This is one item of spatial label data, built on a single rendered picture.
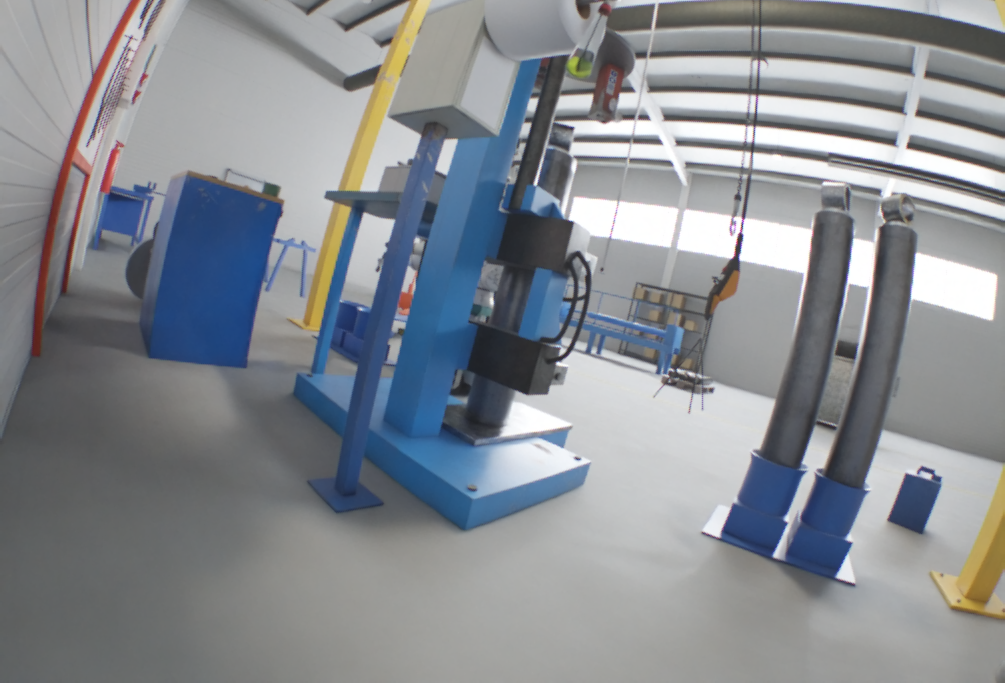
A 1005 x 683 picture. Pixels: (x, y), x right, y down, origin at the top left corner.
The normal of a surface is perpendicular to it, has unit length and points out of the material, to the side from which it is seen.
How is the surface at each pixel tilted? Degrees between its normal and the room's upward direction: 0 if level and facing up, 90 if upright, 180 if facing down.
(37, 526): 0
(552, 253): 90
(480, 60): 90
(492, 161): 90
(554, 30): 161
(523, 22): 138
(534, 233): 90
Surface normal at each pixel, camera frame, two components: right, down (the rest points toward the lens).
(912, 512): -0.86, -0.22
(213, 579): 0.26, -0.97
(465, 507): -0.60, -0.15
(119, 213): 0.76, 0.21
